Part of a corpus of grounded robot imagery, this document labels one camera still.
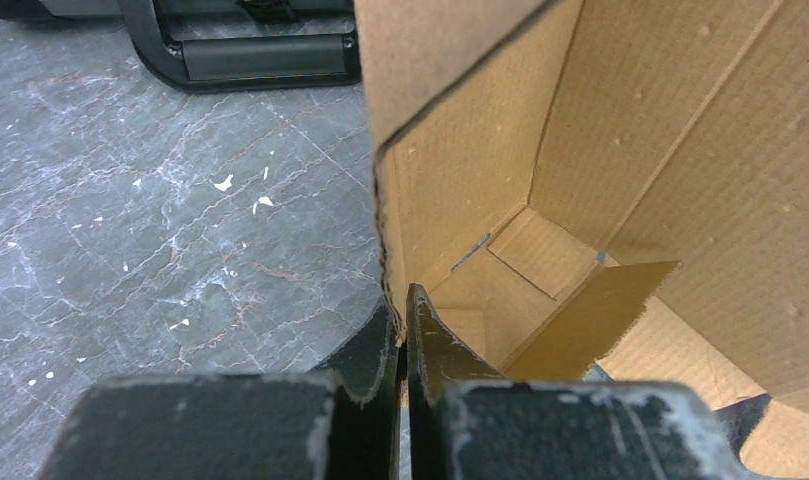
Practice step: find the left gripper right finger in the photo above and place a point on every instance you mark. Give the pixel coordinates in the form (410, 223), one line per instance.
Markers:
(468, 421)

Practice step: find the cardboard box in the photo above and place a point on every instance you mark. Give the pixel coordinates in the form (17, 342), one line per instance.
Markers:
(622, 183)

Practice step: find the black poker chip case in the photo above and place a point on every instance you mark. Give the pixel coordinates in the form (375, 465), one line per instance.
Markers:
(221, 64)

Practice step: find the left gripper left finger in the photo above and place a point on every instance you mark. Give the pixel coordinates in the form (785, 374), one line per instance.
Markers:
(338, 420)

